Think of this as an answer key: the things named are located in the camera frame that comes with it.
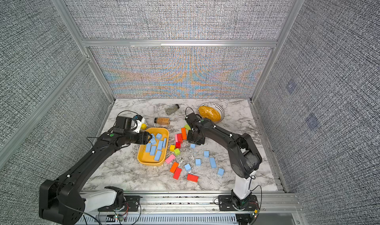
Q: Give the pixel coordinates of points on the patterned bowl with yellow contents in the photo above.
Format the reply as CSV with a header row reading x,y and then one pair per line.
x,y
211,111

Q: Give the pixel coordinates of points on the aluminium front rail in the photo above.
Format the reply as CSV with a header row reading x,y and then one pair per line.
x,y
181,202

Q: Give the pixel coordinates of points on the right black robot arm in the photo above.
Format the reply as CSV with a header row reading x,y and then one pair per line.
x,y
244,156

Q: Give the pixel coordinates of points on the orange block lower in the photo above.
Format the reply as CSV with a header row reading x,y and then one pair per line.
x,y
174,167

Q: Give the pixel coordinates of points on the green cube middle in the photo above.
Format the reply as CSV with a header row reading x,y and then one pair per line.
x,y
177,152

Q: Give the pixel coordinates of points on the yellow plastic tray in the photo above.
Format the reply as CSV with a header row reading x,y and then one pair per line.
x,y
145,158

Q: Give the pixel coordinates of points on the red block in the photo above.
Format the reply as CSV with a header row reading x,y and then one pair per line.
x,y
179,138
177,173
192,178

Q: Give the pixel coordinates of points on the blue block tall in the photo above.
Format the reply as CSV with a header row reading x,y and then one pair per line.
x,y
158,156

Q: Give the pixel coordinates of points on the pink block lower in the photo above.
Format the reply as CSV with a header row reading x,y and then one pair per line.
x,y
170,159

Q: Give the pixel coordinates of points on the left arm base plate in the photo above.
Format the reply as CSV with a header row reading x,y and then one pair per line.
x,y
129,203

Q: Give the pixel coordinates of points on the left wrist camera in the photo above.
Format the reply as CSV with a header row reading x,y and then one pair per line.
x,y
126,124

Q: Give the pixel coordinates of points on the brown spice jar black lid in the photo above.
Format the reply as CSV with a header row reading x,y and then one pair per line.
x,y
163,121

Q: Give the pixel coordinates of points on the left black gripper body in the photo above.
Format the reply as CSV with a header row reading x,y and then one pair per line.
x,y
140,138

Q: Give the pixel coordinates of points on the red block upper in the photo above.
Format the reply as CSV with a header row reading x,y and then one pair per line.
x,y
179,138

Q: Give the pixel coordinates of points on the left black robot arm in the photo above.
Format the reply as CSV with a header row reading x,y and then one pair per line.
x,y
60,200

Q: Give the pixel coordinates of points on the blue block low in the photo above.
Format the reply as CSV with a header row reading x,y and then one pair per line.
x,y
153,151

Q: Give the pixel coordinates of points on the clear spice jar green contents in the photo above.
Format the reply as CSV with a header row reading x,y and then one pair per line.
x,y
172,109

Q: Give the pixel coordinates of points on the red block lower left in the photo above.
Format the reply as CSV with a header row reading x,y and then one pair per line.
x,y
177,173

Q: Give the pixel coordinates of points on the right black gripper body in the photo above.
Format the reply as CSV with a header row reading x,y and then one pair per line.
x,y
192,138

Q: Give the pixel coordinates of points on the long orange block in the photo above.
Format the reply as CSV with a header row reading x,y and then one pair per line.
x,y
184,134

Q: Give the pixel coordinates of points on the red block bottom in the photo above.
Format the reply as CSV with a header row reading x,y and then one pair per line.
x,y
192,178

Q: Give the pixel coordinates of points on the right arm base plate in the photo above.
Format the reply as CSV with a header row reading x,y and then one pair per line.
x,y
233,203

